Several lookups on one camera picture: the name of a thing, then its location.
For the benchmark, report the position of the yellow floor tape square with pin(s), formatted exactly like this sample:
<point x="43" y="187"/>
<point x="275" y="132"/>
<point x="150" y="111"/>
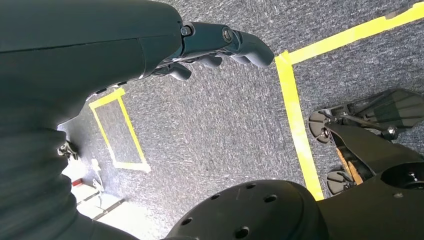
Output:
<point x="295" y="116"/>
<point x="106" y="98"/>

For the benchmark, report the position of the black robot leg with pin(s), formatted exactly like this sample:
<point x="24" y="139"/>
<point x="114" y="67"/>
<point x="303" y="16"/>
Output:
<point x="364" y="152"/>

